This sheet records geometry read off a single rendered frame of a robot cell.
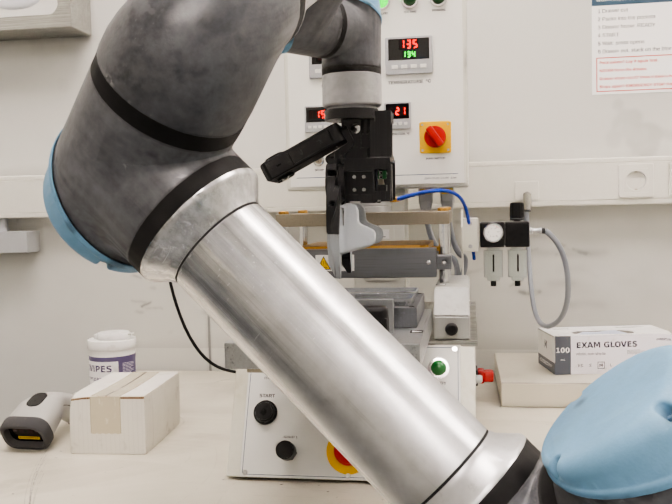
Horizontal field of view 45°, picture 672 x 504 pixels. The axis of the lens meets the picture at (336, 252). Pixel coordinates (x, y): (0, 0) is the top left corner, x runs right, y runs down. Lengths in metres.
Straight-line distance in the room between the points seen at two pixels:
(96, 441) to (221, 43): 0.88
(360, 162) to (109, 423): 0.58
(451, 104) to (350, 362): 0.96
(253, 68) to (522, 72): 1.30
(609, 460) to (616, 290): 1.38
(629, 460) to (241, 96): 0.33
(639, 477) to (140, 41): 0.40
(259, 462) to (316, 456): 0.08
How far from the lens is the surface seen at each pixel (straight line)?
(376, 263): 1.24
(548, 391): 1.53
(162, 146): 0.57
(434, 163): 1.46
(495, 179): 1.76
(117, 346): 1.52
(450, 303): 1.16
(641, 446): 0.47
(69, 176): 0.62
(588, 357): 1.61
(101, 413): 1.31
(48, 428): 1.36
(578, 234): 1.82
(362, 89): 1.01
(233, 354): 0.93
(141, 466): 1.25
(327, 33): 0.98
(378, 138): 1.02
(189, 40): 0.55
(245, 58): 0.56
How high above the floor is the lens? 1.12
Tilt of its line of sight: 3 degrees down
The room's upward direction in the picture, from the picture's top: 1 degrees counter-clockwise
